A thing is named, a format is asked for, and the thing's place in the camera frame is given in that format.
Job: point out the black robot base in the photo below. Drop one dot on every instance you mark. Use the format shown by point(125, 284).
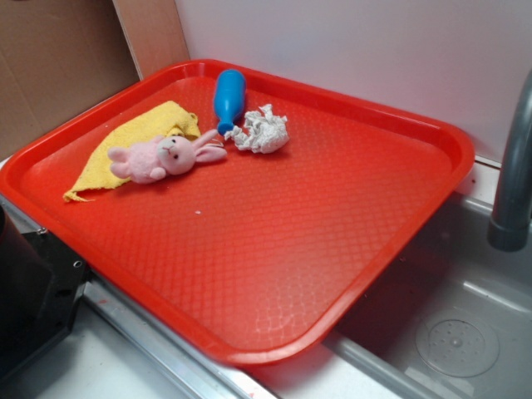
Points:
point(42, 281)

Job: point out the blue plastic bottle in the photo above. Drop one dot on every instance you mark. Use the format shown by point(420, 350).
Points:
point(229, 99)

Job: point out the red plastic tray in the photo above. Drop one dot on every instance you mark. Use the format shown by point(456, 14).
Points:
point(254, 259)

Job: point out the crumpled white paper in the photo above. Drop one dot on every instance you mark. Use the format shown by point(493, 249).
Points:
point(263, 131)

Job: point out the pink plush bunny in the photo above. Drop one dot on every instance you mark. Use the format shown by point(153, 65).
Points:
point(149, 162)

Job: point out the grey sink basin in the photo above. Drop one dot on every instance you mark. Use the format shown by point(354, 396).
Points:
point(449, 318)

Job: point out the grey faucet spout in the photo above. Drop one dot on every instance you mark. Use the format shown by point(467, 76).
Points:
point(511, 215)

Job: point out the brown cardboard panel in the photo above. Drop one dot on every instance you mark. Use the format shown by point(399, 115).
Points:
point(60, 58)

